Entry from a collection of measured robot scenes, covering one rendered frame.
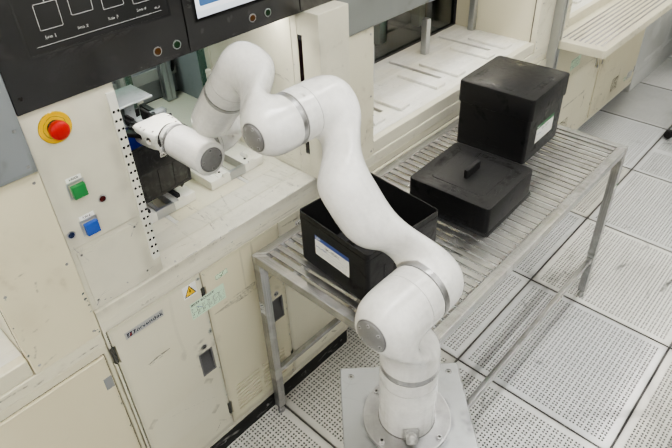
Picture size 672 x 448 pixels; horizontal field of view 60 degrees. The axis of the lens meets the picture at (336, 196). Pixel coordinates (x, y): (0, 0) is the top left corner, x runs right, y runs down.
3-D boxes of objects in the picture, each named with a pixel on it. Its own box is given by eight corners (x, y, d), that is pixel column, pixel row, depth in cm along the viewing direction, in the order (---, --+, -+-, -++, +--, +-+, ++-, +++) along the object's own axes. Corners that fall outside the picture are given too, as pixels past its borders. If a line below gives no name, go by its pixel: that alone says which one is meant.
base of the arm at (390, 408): (459, 455, 120) (467, 400, 109) (366, 461, 120) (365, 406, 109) (441, 378, 136) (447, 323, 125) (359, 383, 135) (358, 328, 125)
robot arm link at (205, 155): (193, 118, 144) (160, 133, 139) (226, 135, 137) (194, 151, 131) (198, 148, 149) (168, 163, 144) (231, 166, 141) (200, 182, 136)
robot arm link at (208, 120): (257, 56, 126) (216, 123, 150) (196, 81, 116) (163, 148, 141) (281, 90, 125) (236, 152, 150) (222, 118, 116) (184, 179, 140)
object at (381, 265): (301, 256, 172) (297, 209, 162) (368, 216, 187) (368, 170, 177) (367, 306, 155) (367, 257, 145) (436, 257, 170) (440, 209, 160)
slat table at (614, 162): (405, 521, 183) (416, 363, 139) (275, 410, 218) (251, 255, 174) (585, 295, 259) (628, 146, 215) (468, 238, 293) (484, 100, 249)
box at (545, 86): (523, 166, 207) (534, 101, 192) (453, 141, 223) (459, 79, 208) (558, 134, 224) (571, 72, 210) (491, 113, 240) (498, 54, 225)
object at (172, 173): (129, 226, 163) (105, 127, 145) (87, 197, 174) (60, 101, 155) (197, 187, 179) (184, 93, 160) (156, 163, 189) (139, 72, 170)
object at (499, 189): (486, 238, 176) (491, 203, 168) (405, 202, 192) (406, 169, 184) (531, 194, 193) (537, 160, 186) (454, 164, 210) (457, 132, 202)
